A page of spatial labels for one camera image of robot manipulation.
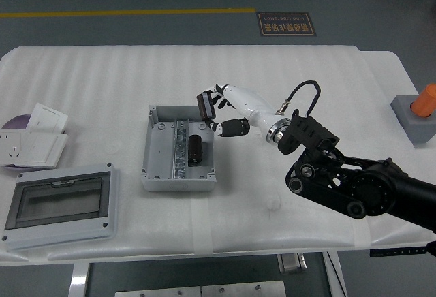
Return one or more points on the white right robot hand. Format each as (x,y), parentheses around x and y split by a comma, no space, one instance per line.
(248,104)

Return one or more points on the black cylindrical battery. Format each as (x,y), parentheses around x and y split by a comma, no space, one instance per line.
(206,106)

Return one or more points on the dark brown cylindrical battery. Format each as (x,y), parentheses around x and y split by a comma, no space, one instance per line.
(195,148)

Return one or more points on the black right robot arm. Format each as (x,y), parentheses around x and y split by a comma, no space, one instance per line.
(374,188)

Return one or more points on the grey open junction box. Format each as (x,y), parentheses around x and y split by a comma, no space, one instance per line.
(158,154)

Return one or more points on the white foam mat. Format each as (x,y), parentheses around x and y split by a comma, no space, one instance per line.
(238,72)

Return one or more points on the brown floor sign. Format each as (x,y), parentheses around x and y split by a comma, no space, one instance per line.
(286,24)

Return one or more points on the grey block stand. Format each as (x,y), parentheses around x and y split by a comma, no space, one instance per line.
(419,130)

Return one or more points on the orange cylinder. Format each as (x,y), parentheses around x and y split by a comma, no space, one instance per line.
(425,101)

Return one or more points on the white table leg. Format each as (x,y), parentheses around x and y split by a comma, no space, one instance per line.
(80,280)
(335,276)

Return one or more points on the black table control panel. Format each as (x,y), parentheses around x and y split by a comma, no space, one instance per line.
(398,251)

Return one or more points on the grey cover with clear window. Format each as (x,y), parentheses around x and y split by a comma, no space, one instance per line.
(61,232)

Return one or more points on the purple disc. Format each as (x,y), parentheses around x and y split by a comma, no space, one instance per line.
(17,122)

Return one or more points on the white socket panel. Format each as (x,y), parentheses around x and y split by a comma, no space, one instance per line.
(10,147)

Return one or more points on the metal mounting rail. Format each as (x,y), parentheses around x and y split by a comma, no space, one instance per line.
(179,150)

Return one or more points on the grey metal bracket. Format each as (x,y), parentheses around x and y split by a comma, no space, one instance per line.
(292,263)

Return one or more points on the grey metal base plate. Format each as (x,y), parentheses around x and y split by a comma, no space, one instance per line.
(243,290)
(156,292)

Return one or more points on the white switch plate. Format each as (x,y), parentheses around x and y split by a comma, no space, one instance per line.
(46,118)

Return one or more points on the white blank wall panel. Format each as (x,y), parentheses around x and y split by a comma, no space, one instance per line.
(42,148)

